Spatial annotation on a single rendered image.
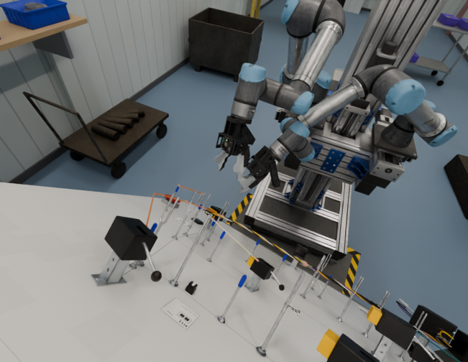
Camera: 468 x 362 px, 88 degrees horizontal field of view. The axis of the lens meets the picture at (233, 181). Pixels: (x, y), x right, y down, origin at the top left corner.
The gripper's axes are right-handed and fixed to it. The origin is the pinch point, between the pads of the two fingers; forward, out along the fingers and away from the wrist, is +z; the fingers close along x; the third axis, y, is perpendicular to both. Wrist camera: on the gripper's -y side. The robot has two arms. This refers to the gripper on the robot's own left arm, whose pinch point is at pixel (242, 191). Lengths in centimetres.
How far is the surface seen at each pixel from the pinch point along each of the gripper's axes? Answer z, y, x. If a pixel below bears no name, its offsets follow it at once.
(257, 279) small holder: 4.2, -1.4, 46.7
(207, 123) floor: 11, 15, -234
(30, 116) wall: 106, 135, -141
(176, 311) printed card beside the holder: 8, 18, 65
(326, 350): -5, 0, 70
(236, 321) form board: 6, 6, 61
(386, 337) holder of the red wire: -8, -31, 54
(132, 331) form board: 8, 23, 71
